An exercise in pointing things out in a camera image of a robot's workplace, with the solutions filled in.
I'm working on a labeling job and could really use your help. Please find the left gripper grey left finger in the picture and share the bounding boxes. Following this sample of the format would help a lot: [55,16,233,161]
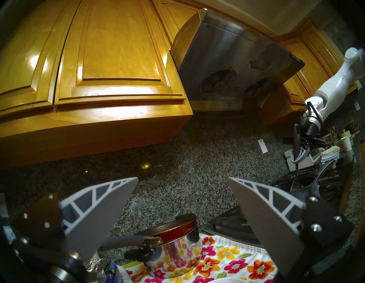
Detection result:
[10,177,139,262]

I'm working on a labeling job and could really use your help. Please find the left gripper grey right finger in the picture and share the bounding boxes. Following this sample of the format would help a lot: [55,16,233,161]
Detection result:
[228,177,355,277]

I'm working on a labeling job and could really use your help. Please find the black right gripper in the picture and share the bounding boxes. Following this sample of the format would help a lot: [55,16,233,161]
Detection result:
[284,115,327,164]

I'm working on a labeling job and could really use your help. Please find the steel pot red inside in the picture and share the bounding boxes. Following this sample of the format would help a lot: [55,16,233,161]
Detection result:
[100,213,202,279]

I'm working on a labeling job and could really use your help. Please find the white countertop appliance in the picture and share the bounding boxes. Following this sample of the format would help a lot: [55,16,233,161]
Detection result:
[284,148,323,172]

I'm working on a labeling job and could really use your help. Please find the blue striped folded dishcloth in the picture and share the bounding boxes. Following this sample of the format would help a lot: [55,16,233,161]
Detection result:
[319,154,340,165]

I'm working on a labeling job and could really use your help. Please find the dark speckled saucepan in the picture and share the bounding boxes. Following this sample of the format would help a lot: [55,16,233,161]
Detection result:
[274,159,342,201]

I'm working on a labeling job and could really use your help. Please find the stainless steel gas cooktop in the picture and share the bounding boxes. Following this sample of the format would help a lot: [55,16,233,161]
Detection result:
[201,163,352,248]

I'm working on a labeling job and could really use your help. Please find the floral kitchen towel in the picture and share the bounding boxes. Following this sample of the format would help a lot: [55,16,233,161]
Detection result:
[123,234,279,283]

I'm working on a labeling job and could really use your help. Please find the blue foil roll box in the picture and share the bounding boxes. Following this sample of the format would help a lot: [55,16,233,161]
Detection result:
[86,257,118,283]

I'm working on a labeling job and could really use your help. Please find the wooden upper cabinet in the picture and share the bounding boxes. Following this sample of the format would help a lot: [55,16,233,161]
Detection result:
[0,0,194,169]
[259,23,359,126]

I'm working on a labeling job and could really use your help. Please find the white cup coloured drops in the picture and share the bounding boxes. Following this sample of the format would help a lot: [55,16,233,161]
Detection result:
[2,225,16,244]

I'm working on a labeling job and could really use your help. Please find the steel range hood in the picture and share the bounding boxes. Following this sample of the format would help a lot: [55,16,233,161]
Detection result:
[170,9,305,113]

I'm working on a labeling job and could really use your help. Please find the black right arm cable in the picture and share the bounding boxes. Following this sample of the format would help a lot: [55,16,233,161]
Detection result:
[306,101,322,121]

